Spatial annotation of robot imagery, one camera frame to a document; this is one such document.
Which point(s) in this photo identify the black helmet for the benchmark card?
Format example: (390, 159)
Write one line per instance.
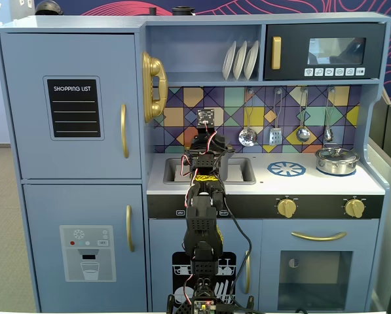
(49, 8)

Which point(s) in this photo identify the black microwave door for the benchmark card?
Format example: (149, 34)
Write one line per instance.
(293, 49)

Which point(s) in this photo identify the black shopping list board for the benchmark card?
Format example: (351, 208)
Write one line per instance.
(74, 108)

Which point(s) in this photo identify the small wrist camera board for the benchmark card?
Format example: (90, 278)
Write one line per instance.
(206, 118)

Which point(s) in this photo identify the steel pot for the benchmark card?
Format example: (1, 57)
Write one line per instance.
(336, 167)

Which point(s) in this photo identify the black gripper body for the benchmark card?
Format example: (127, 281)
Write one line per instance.
(219, 144)

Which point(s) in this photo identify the metal ladle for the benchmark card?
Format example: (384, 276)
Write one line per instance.
(303, 134)

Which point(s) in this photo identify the blue wooden toy kitchen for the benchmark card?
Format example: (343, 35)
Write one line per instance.
(215, 21)

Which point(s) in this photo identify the gold stove knob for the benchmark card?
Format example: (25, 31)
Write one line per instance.
(355, 208)
(287, 207)

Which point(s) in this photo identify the small black cap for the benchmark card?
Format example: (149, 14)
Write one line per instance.
(152, 11)

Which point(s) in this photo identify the blue freezer door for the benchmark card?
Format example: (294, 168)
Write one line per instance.
(44, 209)

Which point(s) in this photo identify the gray sink basin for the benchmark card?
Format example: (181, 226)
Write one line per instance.
(175, 171)

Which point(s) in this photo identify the small metal spoon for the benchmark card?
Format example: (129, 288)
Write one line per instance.
(328, 134)

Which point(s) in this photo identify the metal skimmer spoon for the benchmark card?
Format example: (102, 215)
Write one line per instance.
(247, 136)

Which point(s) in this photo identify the steel pot lid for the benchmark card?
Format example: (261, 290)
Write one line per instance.
(336, 153)

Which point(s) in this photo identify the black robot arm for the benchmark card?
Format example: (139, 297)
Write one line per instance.
(200, 225)

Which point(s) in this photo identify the blue fridge door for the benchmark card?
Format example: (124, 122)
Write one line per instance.
(25, 98)

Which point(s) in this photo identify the white toy plate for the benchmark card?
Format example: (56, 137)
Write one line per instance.
(251, 60)
(239, 62)
(228, 62)

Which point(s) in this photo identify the blue oven door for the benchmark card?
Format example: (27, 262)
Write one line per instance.
(270, 235)

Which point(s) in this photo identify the black cylinder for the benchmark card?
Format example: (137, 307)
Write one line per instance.
(182, 11)

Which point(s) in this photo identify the gold toy telephone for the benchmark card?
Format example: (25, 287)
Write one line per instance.
(156, 68)

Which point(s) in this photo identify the black dishwasher sticker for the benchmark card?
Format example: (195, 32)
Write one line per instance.
(178, 261)

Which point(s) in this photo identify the metal slotted spatula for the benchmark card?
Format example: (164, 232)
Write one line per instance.
(275, 136)

